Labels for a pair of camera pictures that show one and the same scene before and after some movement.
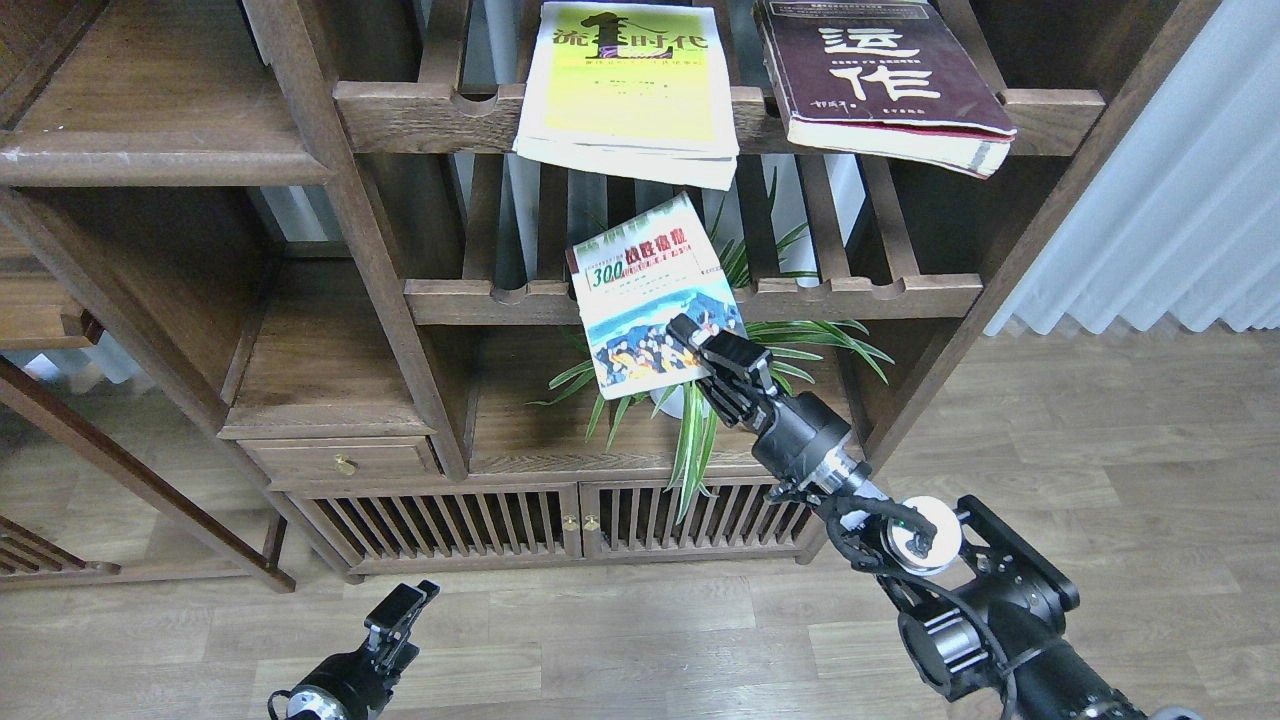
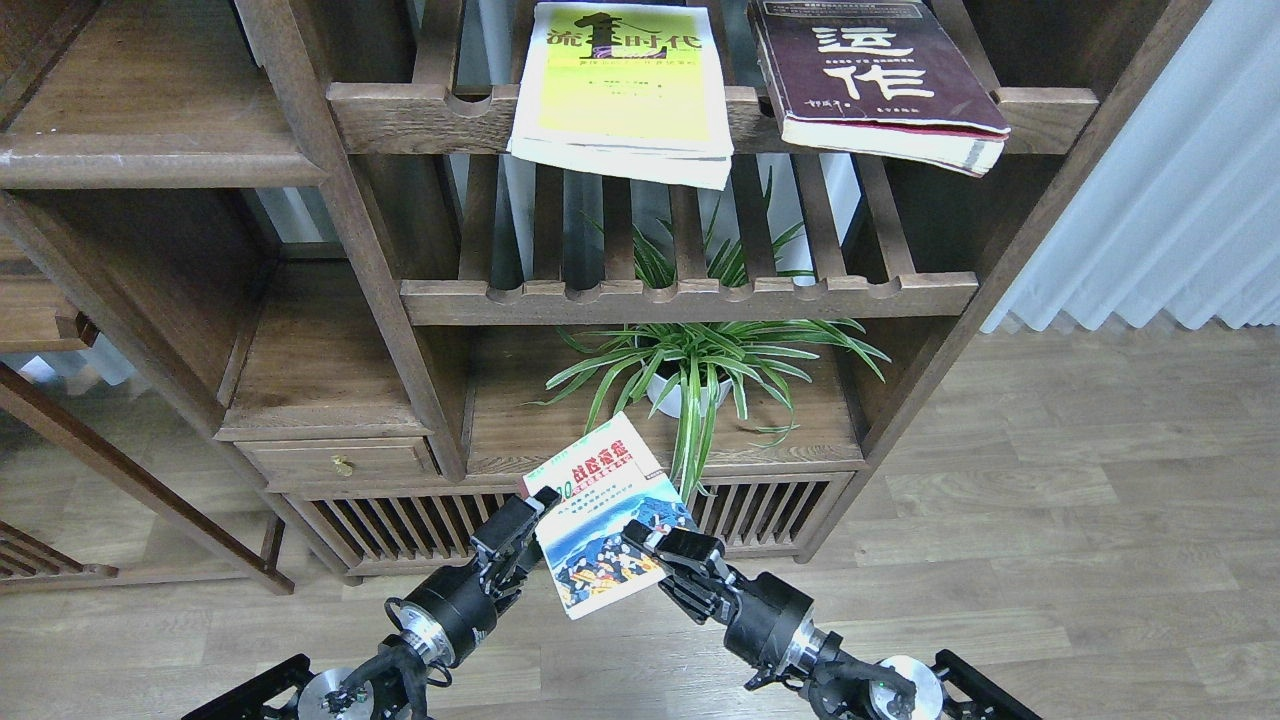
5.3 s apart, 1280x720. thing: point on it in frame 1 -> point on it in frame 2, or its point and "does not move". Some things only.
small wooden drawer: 345,459 does not move
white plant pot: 674,405 does not move
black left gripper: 354,685 -> 459,605
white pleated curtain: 1183,220 does not move
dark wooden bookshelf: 305,225 does not move
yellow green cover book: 629,90 does not move
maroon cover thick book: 889,80 does not move
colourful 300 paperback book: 633,279 -> 605,480
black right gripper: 801,446 -> 771,620
